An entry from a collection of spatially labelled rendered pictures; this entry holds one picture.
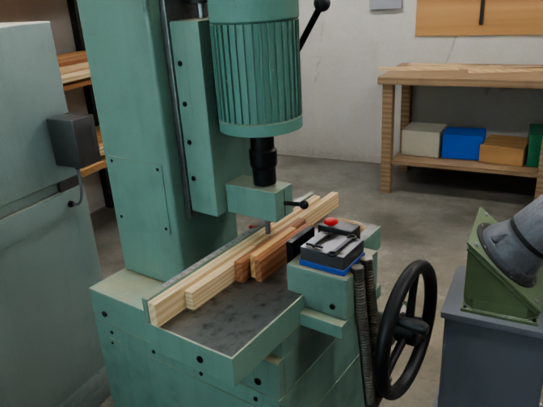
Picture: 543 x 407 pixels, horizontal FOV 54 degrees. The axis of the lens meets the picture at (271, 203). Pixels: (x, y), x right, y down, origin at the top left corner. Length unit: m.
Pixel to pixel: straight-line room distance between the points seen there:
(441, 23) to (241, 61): 3.36
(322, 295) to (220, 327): 0.21
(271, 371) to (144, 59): 0.68
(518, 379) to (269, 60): 1.21
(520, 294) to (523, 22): 2.86
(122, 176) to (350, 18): 3.40
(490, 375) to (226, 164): 1.05
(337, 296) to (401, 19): 3.52
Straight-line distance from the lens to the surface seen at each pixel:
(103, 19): 1.25
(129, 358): 1.44
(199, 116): 1.15
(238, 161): 1.24
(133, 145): 1.27
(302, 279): 1.07
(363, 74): 4.53
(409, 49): 4.41
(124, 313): 1.36
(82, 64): 3.33
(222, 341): 0.98
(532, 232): 1.63
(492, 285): 1.66
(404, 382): 1.21
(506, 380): 1.81
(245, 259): 1.13
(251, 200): 1.18
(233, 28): 1.04
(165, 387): 1.39
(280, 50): 1.05
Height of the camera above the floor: 1.48
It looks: 22 degrees down
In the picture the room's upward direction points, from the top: 4 degrees counter-clockwise
